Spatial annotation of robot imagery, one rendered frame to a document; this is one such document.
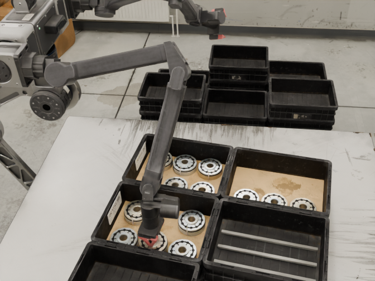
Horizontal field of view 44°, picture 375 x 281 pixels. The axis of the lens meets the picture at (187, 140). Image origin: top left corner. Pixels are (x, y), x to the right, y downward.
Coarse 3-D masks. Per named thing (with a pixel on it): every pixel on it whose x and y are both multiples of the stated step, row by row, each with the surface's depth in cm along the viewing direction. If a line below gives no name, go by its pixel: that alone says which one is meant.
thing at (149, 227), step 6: (156, 216) 153; (144, 222) 155; (150, 222) 154; (156, 222) 155; (144, 228) 157; (150, 228) 156; (156, 228) 157; (138, 234) 156; (144, 234) 155; (150, 234) 155; (156, 234) 155
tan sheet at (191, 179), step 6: (198, 162) 203; (144, 168) 201; (222, 168) 200; (138, 174) 198; (168, 174) 198; (174, 174) 198; (192, 174) 197; (198, 174) 197; (222, 174) 197; (162, 180) 195; (186, 180) 195; (192, 180) 195; (198, 180) 195; (204, 180) 194; (210, 180) 194; (216, 180) 194; (216, 186) 192; (216, 192) 189
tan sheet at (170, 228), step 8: (120, 216) 181; (208, 216) 179; (120, 224) 178; (128, 224) 178; (168, 224) 177; (176, 224) 177; (112, 232) 175; (136, 232) 174; (168, 232) 174; (176, 232) 174; (168, 240) 171; (192, 240) 171; (200, 240) 171; (168, 248) 169; (200, 248) 168
